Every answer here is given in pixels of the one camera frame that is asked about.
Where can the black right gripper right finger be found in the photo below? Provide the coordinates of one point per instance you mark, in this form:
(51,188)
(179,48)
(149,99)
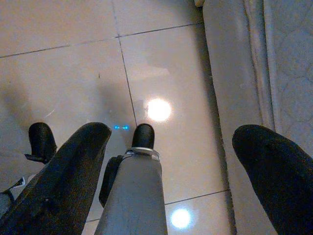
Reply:
(281,176)

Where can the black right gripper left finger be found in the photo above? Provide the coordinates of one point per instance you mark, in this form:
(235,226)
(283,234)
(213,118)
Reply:
(63,176)

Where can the grey robot right leg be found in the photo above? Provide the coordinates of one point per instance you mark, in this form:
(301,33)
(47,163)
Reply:
(137,191)

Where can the grey quilted mattress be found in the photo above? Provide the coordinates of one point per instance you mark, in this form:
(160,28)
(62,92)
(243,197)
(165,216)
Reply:
(293,61)

